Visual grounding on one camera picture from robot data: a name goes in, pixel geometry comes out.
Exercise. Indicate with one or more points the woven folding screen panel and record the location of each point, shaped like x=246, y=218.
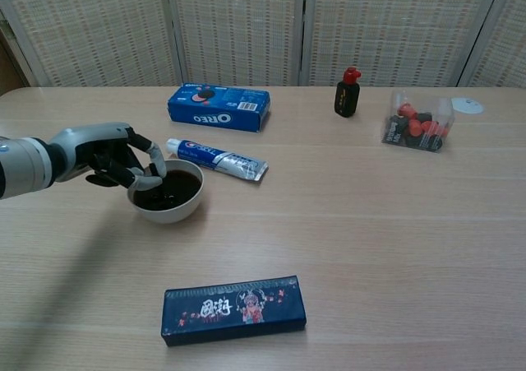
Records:
x=505, y=50
x=90, y=29
x=238, y=29
x=394, y=29

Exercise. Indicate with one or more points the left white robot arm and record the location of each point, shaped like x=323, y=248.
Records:
x=22, y=167

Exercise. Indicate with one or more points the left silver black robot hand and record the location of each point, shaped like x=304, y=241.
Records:
x=94, y=140

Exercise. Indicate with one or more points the blue white toothpaste tube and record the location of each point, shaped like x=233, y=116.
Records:
x=218, y=160

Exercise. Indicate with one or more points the clear bag red items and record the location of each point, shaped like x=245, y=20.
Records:
x=417, y=128

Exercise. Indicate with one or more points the white round table grommet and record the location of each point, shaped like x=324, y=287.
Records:
x=468, y=105

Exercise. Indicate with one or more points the white cup with black interior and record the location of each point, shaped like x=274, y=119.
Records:
x=172, y=212

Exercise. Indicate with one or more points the blue Oreo cookie box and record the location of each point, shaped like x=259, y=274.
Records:
x=218, y=108

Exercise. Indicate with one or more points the black ink bottle red cap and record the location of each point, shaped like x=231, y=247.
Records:
x=346, y=97

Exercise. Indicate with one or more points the dark blue patterned box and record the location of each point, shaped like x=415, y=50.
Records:
x=234, y=311

